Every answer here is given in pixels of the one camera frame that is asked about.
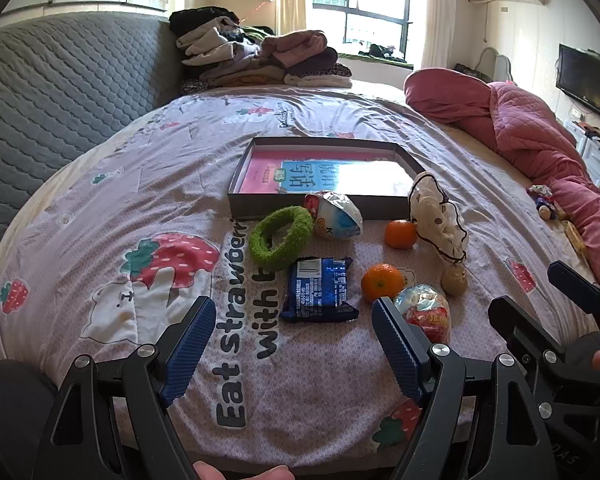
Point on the white vanity mirror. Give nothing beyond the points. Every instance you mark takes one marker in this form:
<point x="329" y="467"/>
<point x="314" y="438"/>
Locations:
<point x="495" y="62"/>

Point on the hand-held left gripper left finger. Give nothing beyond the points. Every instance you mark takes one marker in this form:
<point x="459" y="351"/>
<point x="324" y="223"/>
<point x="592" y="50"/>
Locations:
<point x="190" y="345"/>

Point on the walnut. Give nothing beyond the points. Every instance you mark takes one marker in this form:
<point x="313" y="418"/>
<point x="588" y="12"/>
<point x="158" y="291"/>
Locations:
<point x="454" y="281"/>

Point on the pink quilt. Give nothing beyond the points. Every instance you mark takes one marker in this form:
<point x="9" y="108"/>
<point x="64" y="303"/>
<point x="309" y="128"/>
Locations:
<point x="520" y="125"/>

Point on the grey quilted headboard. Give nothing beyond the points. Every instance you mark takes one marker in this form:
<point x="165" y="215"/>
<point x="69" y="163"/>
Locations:
<point x="55" y="110"/>

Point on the yellow snack packet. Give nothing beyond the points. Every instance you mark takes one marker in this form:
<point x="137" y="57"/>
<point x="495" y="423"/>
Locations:
<point x="575" y="237"/>

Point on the small orange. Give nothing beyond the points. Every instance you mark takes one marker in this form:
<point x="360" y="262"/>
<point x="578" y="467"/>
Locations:
<point x="381" y="282"/>
<point x="400" y="234"/>

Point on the white drawer cabinet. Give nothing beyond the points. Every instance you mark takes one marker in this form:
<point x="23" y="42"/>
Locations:
<point x="597" y="157"/>

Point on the pink and blue book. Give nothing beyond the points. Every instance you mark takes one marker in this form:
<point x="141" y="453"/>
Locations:
<point x="265" y="175"/>

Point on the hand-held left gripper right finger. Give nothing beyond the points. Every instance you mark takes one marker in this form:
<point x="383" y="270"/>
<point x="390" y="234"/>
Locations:
<point x="400" y="355"/>

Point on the small brown ball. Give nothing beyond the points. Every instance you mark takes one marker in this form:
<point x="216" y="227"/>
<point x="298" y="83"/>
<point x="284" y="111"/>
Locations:
<point x="546" y="213"/>

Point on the blue white foil egg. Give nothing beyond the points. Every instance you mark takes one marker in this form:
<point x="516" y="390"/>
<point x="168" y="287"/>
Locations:
<point x="337" y="217"/>

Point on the cream fitted sheet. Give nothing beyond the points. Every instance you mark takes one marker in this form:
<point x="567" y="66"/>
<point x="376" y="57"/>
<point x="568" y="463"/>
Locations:
<point x="480" y="160"/>

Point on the cream polka dot scrunchie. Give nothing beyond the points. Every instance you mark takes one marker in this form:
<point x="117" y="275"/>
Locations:
<point x="432" y="205"/>

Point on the pile of folded clothes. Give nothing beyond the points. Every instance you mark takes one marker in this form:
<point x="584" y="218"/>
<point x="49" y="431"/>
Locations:
<point x="240" y="55"/>

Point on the green window seat cushion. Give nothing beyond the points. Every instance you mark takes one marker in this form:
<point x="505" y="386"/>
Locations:
<point x="350" y="60"/>

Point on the dark clothing heap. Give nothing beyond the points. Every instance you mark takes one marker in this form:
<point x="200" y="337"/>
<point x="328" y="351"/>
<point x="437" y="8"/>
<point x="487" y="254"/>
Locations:
<point x="380" y="52"/>

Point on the blue snack packet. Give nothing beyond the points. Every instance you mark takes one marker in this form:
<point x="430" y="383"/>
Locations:
<point x="315" y="290"/>

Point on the black television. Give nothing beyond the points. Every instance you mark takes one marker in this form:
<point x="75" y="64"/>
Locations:
<point x="587" y="82"/>

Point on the person's left hand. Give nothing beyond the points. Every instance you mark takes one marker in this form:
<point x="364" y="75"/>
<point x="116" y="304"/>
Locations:
<point x="240" y="472"/>

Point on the shallow grey cardboard tray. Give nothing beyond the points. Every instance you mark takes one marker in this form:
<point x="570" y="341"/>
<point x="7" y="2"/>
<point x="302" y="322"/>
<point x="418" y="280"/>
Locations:
<point x="240" y="207"/>

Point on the red and clear candy bag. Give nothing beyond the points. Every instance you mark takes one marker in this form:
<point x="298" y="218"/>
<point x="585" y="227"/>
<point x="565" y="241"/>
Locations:
<point x="425" y="310"/>

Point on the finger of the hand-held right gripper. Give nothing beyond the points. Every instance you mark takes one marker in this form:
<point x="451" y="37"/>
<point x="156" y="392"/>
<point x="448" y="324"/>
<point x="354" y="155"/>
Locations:
<point x="575" y="285"/>
<point x="517" y="320"/>

